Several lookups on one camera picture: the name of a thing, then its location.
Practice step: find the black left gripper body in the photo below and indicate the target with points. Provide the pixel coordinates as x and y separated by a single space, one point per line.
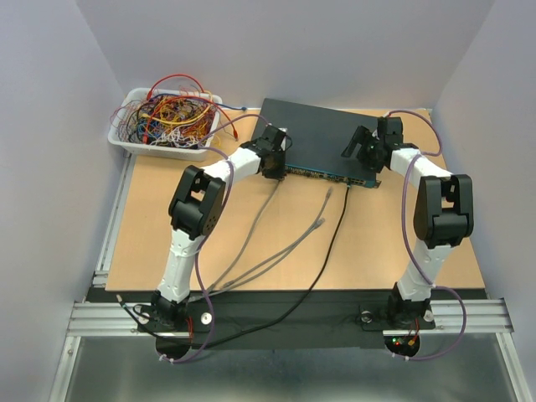
277 166

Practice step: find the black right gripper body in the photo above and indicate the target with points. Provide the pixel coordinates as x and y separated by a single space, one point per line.
368 152

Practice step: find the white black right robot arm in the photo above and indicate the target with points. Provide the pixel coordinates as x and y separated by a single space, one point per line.
443 215

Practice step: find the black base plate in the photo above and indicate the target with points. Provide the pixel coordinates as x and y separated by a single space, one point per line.
326 319

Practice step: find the grey ethernet cable short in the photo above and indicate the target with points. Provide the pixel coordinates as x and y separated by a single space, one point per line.
267 264

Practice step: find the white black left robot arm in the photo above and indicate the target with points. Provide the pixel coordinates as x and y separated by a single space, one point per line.
196 207

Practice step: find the white plastic basket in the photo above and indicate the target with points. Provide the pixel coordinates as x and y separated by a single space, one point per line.
176 124

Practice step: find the teal network switch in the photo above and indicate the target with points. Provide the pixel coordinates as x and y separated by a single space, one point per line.
320 141

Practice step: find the aluminium frame rail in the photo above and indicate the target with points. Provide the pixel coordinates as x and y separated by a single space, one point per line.
96 319

